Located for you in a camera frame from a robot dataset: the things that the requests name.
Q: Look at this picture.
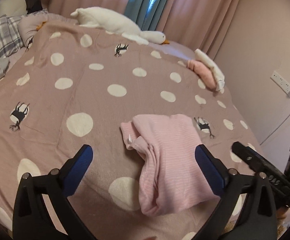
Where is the white cable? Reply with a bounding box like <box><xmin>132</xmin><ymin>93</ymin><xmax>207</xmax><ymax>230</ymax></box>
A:
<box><xmin>260</xmin><ymin>100</ymin><xmax>290</xmax><ymax>146</ymax></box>

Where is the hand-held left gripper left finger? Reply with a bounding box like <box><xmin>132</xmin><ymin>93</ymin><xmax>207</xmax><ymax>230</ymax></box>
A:
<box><xmin>12</xmin><ymin>144</ymin><xmax>97</xmax><ymax>240</ymax></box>

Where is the dark pillow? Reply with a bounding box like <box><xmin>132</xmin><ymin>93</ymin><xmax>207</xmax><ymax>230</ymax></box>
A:
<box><xmin>20</xmin><ymin>0</ymin><xmax>47</xmax><ymax>14</ymax></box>

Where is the white goose plush toy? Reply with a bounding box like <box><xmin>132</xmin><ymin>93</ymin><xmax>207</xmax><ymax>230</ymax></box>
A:
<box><xmin>70</xmin><ymin>6</ymin><xmax>170</xmax><ymax>46</ymax></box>

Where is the folded white cloth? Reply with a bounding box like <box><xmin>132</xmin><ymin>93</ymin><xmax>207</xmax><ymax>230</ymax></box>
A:
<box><xmin>194</xmin><ymin>49</ymin><xmax>225</xmax><ymax>92</ymax></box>

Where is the beige pillow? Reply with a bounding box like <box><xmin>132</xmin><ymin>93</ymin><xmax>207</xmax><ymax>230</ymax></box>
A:
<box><xmin>0</xmin><ymin>0</ymin><xmax>28</xmax><ymax>18</ymax></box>

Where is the pink bed sheet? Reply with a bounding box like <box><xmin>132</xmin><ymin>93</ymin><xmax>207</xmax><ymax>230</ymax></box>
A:
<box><xmin>145</xmin><ymin>37</ymin><xmax>198</xmax><ymax>63</ymax></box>

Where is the blue curtain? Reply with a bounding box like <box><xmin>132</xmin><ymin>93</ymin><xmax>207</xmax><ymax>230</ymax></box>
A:
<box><xmin>124</xmin><ymin>0</ymin><xmax>170</xmax><ymax>32</ymax></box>

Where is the plaid pillow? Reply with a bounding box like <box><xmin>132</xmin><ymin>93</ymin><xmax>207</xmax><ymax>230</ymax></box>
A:
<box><xmin>0</xmin><ymin>15</ymin><xmax>26</xmax><ymax>60</ymax></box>

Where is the pale pink duvet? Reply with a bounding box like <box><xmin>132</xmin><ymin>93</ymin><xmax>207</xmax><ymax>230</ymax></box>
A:
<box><xmin>18</xmin><ymin>14</ymin><xmax>68</xmax><ymax>40</ymax></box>

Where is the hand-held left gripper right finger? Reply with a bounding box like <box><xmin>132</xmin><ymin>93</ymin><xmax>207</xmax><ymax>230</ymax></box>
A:
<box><xmin>195</xmin><ymin>144</ymin><xmax>278</xmax><ymax>240</ymax></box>

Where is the white wall socket strip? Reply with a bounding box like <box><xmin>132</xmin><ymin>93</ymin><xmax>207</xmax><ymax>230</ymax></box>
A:
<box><xmin>270</xmin><ymin>70</ymin><xmax>290</xmax><ymax>107</ymax></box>

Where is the person's right hand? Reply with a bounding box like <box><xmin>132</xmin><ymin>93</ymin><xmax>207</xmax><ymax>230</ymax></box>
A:
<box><xmin>277</xmin><ymin>206</ymin><xmax>289</xmax><ymax>221</ymax></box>

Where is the pink striped shirt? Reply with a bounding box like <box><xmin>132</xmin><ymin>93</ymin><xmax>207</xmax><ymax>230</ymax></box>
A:
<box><xmin>120</xmin><ymin>114</ymin><xmax>221</xmax><ymax>217</ymax></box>

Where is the folded pink cloth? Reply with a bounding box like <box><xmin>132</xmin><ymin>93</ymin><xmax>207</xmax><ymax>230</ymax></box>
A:
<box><xmin>187</xmin><ymin>59</ymin><xmax>218</xmax><ymax>90</ymax></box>

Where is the polka dot blanket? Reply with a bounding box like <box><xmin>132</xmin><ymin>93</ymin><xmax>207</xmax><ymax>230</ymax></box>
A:
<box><xmin>0</xmin><ymin>19</ymin><xmax>265</xmax><ymax>240</ymax></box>

